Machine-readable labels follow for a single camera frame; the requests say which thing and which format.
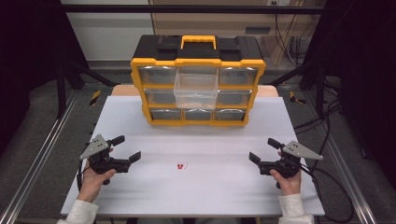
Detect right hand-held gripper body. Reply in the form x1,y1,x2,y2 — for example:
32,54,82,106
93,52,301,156
258,140,324,180

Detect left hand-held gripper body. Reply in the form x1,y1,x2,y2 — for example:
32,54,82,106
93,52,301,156
79,133,132,175

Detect clear plastic drawer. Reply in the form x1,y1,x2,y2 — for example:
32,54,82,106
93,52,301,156
173,66,219,110

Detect yellow black organizer case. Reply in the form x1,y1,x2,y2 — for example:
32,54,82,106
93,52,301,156
130,35,267,127

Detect person's right hand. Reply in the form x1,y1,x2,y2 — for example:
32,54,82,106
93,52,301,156
269,168,303,197

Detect person's left hand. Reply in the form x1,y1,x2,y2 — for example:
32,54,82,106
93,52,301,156
77,161,117,203

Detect yellow black hazard tape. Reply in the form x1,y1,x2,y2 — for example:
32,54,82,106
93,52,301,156
289,91,306,105
89,90,102,106

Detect wooden board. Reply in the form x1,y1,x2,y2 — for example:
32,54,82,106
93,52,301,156
110,84,279,98

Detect black metal stand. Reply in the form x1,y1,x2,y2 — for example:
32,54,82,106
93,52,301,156
55,59,118,119
267,60,326,119

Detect set of small closed drawers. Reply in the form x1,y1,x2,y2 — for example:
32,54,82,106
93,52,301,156
137,65,260,121

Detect black curtain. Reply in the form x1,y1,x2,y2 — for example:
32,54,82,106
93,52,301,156
309,0,396,188
0,0,80,157

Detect black horizontal bar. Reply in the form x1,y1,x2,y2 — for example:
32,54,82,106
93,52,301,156
60,4,325,15

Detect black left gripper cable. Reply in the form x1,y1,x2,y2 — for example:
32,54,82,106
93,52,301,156
76,166,92,191

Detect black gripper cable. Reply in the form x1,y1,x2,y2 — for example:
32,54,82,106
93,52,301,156
299,164,355,224
76,166,92,191

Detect black floor cables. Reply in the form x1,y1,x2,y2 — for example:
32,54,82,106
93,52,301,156
292,77,344,134

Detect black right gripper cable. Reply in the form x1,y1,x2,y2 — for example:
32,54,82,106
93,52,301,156
299,164,355,224

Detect aluminium floor rail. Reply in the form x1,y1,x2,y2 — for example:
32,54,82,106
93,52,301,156
0,90,80,224
323,133,377,224

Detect bundle of hanging cables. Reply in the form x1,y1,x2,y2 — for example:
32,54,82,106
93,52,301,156
274,13,312,66

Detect yellow carry handle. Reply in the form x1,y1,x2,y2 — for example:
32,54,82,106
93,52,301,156
180,35,218,50

